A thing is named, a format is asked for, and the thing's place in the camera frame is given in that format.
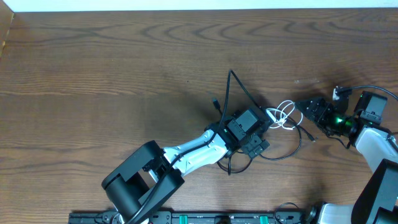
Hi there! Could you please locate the long black usb cable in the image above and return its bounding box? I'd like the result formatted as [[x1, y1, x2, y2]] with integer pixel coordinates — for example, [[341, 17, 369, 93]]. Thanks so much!
[[211, 98, 317, 176]]

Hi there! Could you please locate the white usb cable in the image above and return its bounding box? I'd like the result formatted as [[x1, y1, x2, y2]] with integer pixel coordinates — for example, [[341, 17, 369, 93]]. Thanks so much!
[[266, 99, 304, 131]]

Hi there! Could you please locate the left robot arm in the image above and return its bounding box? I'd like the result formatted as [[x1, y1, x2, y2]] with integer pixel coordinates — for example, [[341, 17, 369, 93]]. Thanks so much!
[[101, 108, 276, 223]]

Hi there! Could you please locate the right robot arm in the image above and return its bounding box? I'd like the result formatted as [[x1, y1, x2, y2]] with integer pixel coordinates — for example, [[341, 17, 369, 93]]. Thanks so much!
[[295, 88, 397, 224]]

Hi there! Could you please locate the right camera black cable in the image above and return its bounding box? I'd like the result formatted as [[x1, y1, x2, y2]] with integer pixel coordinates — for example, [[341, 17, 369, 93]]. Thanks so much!
[[337, 85, 398, 102]]

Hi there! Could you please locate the camera black cable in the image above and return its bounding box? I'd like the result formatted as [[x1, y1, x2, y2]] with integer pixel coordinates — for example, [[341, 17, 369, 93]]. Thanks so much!
[[337, 85, 398, 102], [124, 68, 265, 224]]

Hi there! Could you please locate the left camera black cable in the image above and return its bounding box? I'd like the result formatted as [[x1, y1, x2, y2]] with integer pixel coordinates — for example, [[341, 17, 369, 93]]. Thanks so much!
[[124, 68, 265, 224]]

